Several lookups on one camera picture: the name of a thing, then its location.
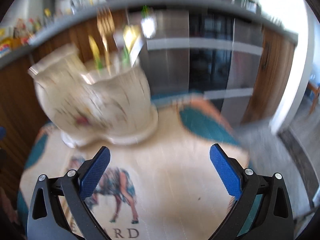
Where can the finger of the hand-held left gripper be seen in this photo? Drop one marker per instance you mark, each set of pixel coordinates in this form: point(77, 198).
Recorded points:
point(1, 133)

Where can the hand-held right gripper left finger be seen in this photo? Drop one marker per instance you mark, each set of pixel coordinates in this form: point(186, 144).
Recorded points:
point(96, 172)

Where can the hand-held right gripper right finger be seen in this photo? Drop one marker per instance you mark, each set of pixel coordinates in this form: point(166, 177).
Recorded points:
point(225, 172)

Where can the white ceramic cutlery holder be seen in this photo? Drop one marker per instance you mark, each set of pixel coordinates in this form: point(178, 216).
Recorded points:
point(100, 105)

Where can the gold fork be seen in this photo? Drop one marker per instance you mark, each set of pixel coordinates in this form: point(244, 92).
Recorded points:
point(105, 22)

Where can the silver flower spoon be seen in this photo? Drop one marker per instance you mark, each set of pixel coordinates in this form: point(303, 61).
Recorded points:
point(148, 26)

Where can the large yellow jar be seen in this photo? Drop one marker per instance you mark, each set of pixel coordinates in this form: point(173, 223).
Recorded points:
point(5, 47)

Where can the stainless steel oven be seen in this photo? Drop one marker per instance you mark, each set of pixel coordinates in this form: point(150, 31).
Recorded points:
point(200, 62)

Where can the wooden chair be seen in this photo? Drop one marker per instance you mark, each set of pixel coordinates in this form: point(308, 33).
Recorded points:
point(315, 95)

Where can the grey speckled countertop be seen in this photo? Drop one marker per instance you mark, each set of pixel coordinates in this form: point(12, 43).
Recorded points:
point(200, 5)

